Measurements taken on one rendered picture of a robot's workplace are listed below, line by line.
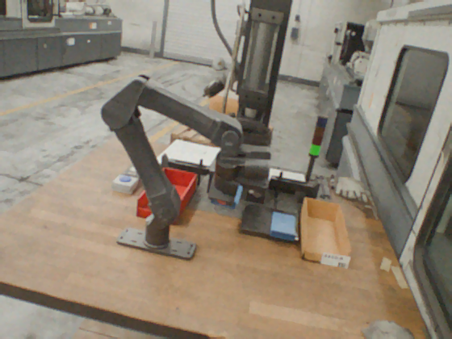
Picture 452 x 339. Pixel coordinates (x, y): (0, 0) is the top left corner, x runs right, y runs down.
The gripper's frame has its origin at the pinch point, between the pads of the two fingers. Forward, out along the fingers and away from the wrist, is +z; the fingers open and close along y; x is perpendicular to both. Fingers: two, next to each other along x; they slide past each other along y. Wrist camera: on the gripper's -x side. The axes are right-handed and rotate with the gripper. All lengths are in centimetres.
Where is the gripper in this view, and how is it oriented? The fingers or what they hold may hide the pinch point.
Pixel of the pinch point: (222, 201)
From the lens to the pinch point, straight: 102.9
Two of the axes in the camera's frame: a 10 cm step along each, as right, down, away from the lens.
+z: -0.8, 5.8, 8.1
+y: 2.2, -7.8, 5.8
